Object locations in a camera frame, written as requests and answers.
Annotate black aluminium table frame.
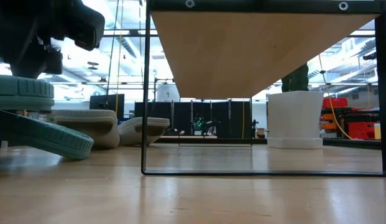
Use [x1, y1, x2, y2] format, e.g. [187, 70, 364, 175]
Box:
[155, 136, 383, 151]

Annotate grey rubber slide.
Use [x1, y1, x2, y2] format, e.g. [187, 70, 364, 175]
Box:
[117, 117, 171, 146]
[52, 109, 121, 149]

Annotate distant robot with green light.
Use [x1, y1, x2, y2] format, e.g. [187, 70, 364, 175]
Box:
[192, 114, 218, 131]

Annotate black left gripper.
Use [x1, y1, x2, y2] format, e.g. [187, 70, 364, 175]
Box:
[7, 43, 63, 79]

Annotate green cactus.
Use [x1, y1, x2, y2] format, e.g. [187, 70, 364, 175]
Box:
[281, 63, 310, 93]

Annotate red storage bin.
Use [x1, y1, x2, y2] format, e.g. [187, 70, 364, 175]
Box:
[347, 121, 375, 140]
[322, 98, 349, 109]

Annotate black background monitor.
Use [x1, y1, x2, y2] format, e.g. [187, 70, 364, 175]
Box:
[89, 93, 125, 121]

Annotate white box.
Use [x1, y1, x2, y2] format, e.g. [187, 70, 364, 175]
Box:
[157, 83, 181, 102]

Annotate white plant pot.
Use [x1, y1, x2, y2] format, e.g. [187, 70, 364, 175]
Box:
[267, 90, 324, 149]

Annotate black partition panels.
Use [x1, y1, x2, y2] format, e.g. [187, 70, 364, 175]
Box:
[134, 101, 252, 139]

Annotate yellow hanging cable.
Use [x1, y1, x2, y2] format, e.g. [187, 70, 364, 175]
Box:
[318, 54, 355, 140]

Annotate wooden shelf with black frame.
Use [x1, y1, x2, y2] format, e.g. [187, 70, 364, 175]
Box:
[140, 0, 386, 177]

